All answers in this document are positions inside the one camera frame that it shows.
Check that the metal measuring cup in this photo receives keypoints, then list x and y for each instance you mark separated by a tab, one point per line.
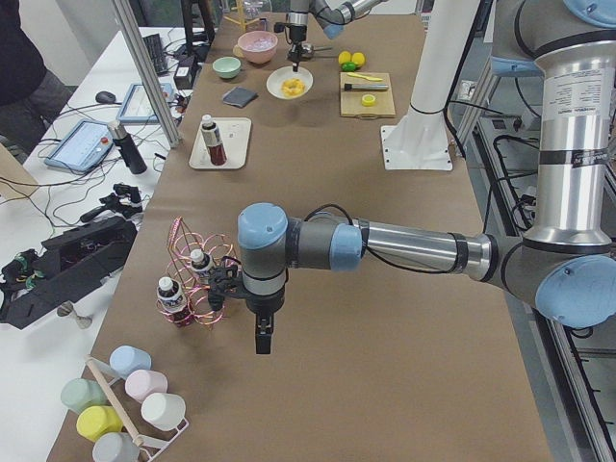
309	50

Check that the dark bottle in rack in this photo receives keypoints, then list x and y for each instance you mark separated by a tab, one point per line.
173	304
201	265

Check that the white cup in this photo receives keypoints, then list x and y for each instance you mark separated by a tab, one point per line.
164	411

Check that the green cup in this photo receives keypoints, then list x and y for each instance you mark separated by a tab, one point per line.
79	394

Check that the wooden rack handle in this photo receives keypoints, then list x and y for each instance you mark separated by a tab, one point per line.
96	368

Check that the blue teach pendant near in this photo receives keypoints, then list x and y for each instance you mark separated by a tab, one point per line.
83	148

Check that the green lime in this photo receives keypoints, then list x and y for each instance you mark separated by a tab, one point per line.
348	67

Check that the pink bowl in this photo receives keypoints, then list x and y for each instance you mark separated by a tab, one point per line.
258	47

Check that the aluminium post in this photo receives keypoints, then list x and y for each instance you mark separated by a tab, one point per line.
132	35

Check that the knife with black handle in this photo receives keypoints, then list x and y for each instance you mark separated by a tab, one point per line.
365	87

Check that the red sauce bottle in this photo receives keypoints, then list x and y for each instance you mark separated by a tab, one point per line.
213	141

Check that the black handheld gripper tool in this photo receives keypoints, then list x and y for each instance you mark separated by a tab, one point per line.
124	200

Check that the cream tray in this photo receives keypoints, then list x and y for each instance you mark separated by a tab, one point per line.
235	134

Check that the black thermos bottle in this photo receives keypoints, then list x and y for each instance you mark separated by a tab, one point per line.
127	147

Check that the yellow lemon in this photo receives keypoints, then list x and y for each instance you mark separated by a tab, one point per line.
344	57

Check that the lemon half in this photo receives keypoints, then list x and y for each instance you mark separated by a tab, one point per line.
368	100

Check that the black keyboard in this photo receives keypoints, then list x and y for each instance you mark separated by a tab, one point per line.
157	55

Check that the white round plate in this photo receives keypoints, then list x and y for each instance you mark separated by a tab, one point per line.
278	76

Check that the grey folded cloth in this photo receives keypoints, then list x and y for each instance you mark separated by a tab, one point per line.
239	97

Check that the yellow plastic knife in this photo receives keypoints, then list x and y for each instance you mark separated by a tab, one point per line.
364	77

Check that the wooden cutting board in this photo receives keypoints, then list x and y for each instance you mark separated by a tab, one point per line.
350	101

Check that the blue teach pendant far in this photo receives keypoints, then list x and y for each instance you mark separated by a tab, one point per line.
135	107

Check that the yellow cup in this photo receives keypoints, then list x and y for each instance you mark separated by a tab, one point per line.
98	420

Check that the green bowl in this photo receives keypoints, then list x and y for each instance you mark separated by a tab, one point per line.
227	67

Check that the black computer mouse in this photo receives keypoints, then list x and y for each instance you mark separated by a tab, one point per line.
106	98

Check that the white wire cup rack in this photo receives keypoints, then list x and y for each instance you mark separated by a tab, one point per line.
153	446

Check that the blue cup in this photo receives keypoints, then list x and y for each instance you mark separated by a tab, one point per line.
127	359

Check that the black power adapter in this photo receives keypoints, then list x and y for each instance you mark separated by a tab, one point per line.
185	73

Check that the person in dark clothes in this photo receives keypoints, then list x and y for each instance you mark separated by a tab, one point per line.
32	96

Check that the pink cup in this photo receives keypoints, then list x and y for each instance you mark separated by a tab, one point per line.
140	384

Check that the grey cup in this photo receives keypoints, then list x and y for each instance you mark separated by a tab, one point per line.
115	447

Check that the copper wire bottle rack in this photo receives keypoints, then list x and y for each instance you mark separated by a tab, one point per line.
181	242

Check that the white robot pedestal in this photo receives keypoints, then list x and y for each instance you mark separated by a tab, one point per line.
420	139

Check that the yellow donut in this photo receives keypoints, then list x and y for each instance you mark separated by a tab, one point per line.
293	87

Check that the blue teach pendant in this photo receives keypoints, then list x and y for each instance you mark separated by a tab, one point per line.
83	148
135	107

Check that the black equipment case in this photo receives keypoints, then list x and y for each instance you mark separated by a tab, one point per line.
72	266

